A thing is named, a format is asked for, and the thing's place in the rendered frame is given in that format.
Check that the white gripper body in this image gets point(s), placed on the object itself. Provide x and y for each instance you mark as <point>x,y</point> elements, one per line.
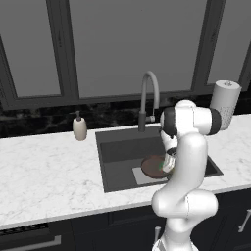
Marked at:
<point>169,162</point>

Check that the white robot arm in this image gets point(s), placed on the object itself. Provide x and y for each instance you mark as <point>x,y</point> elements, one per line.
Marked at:
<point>191,153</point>

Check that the green sponge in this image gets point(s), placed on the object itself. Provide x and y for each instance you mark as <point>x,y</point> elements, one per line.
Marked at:
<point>160,166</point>

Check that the brown round pan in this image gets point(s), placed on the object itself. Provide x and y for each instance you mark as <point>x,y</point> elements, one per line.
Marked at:
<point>151,166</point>

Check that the dark grey sink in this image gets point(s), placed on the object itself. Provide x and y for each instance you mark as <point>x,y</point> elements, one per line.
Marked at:
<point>124,157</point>

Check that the grey curved tap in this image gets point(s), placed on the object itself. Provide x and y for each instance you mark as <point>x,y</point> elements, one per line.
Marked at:
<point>143,98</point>

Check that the dark cupboard door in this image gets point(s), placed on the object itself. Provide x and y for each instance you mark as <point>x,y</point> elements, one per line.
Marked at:
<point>228,219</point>
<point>114,232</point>

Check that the white paper towel roll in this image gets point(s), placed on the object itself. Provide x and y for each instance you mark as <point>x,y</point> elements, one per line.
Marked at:
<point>225,101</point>

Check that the beige soap dispenser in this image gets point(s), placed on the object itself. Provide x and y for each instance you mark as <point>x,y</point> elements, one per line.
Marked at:
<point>79,128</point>

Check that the dark framed window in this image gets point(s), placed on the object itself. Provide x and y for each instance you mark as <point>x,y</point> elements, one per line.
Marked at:
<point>130,49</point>

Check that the black dishwasher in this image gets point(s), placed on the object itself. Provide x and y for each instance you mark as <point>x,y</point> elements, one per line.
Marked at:
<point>29,237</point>

